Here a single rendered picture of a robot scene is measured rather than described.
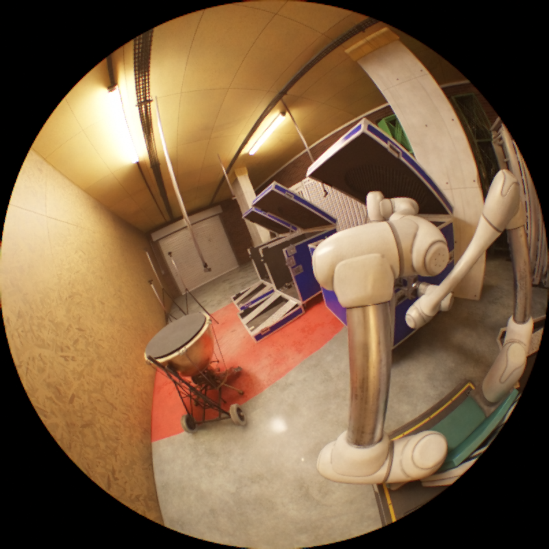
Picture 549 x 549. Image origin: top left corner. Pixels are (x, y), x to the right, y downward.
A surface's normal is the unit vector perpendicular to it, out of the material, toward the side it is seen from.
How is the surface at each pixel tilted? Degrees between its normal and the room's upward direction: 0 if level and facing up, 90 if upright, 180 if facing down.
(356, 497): 0
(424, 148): 90
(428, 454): 6
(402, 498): 0
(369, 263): 65
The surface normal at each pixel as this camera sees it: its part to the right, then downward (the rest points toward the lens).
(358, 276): -0.54, -0.04
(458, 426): -0.35, -0.90
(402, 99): -0.80, 0.44
